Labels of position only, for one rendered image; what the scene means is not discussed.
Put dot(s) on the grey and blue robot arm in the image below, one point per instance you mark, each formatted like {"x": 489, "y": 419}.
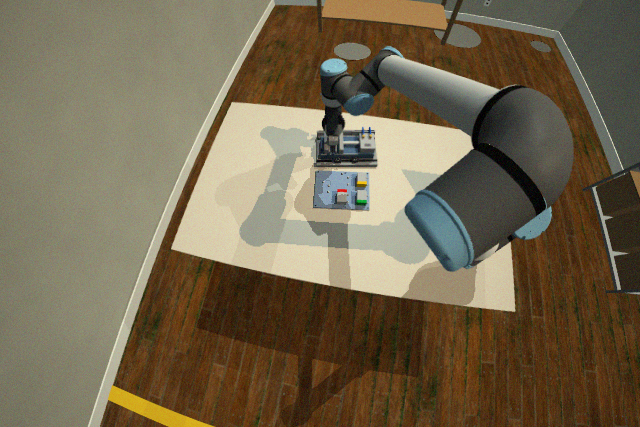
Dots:
{"x": 485, "y": 196}

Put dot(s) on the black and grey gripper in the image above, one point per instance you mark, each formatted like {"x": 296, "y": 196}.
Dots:
{"x": 341, "y": 122}

